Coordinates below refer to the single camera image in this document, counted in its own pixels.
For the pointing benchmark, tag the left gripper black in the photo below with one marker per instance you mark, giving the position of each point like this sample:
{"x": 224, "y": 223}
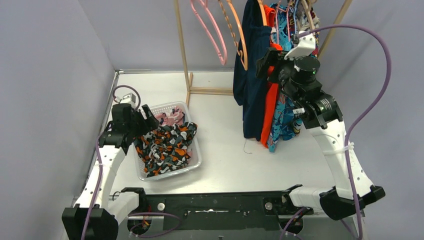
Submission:
{"x": 139, "y": 120}

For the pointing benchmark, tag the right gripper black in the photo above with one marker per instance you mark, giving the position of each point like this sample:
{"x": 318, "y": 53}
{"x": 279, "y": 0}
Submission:
{"x": 274, "y": 57}

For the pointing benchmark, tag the pink shark print shorts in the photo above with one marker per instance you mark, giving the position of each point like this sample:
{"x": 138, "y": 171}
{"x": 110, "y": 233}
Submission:
{"x": 169, "y": 117}

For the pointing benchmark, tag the orange camouflage shorts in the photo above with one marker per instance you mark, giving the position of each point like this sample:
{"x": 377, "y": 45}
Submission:
{"x": 166, "y": 149}

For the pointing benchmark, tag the navy blue shorts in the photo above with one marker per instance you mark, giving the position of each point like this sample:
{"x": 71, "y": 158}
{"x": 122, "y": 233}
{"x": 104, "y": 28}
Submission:
{"x": 250, "y": 91}

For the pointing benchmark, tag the orange wooden hanger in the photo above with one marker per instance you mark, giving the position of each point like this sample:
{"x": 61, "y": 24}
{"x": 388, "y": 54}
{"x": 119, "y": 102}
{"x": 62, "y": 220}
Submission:
{"x": 263, "y": 12}
{"x": 236, "y": 32}

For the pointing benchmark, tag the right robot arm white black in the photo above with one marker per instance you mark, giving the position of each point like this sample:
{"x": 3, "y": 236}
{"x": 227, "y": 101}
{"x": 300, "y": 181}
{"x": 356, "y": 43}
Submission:
{"x": 322, "y": 116}

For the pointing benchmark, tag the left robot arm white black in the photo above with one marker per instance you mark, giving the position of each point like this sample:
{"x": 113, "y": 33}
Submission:
{"x": 93, "y": 217}

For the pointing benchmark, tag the bright orange shorts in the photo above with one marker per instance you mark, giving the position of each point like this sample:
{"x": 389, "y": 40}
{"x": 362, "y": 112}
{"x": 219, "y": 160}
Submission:
{"x": 274, "y": 104}

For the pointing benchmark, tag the light blue fish shorts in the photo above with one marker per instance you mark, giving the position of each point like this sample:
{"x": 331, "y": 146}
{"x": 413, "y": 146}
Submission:
{"x": 287, "y": 114}

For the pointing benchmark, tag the comic print shorts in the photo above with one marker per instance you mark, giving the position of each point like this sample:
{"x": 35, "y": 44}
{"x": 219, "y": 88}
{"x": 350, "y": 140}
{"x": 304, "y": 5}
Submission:
{"x": 303, "y": 25}

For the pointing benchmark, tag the blue plastic hanger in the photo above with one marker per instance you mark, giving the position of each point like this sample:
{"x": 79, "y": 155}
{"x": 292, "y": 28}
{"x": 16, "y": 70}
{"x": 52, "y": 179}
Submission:
{"x": 295, "y": 18}

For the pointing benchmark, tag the dark blue leaf shorts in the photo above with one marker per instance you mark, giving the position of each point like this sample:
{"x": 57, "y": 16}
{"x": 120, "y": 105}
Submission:
{"x": 296, "y": 125}

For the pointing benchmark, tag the light wooden hanger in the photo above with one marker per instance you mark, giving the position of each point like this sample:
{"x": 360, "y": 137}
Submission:
{"x": 307, "y": 6}

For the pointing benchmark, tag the white plastic perforated basket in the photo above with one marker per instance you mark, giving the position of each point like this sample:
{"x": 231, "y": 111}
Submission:
{"x": 196, "y": 158}

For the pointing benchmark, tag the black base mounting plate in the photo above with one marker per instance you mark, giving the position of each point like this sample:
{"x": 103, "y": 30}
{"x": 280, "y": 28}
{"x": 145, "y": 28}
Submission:
{"x": 217, "y": 211}

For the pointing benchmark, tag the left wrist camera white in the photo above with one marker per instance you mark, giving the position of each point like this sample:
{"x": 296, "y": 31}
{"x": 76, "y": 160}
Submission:
{"x": 129, "y": 98}

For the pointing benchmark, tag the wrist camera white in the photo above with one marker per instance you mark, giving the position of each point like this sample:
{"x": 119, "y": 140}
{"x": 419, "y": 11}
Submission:
{"x": 129, "y": 98}
{"x": 304, "y": 45}

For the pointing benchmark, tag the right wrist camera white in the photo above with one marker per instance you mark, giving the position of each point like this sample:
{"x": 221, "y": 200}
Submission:
{"x": 304, "y": 45}

